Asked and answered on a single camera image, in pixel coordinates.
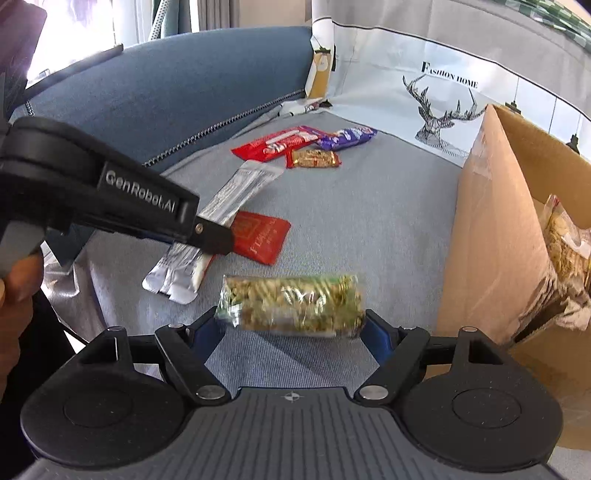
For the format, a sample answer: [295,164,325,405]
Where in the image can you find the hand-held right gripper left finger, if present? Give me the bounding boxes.
[81,318,232,408]

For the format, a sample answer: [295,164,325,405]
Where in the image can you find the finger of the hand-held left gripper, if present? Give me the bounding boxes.
[185,216,235,256]

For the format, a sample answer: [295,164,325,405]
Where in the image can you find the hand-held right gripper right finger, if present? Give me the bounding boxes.
[353,311,509,407]

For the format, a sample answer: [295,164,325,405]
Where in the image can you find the silver sachet strip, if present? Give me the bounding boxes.
[142,159,284,306]

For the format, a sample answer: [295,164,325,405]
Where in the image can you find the green biscuit packet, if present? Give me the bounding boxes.
[215,273,365,339]

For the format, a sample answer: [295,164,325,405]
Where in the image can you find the red peanut candy packet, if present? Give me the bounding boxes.
[285,148,343,170]

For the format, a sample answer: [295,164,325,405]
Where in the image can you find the brown cardboard box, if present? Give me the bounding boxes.
[436,104,591,450]

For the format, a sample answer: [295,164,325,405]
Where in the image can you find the purple snack packet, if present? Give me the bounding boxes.
[315,127,378,151]

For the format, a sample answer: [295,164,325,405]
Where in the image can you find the clear bag of crackers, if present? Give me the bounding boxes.
[517,194,591,331]

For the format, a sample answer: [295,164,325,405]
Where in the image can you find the person's left hand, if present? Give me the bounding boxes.
[0,254,45,326]

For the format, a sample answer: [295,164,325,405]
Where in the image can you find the flat red packet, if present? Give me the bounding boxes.
[228,211,292,265]

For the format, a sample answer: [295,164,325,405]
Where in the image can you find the long red snack packet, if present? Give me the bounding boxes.
[231,126,325,164]

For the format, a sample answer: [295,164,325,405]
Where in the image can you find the printed grey sofa cover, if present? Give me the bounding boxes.
[41,0,591,398]

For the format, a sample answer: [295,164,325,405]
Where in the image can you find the person's dark clothing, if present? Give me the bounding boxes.
[0,295,80,478]

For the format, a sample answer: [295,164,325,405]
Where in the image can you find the green checked cloth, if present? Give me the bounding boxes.
[519,0,591,49]

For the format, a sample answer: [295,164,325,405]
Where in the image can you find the grey braided hose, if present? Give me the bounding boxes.
[151,0,186,41]

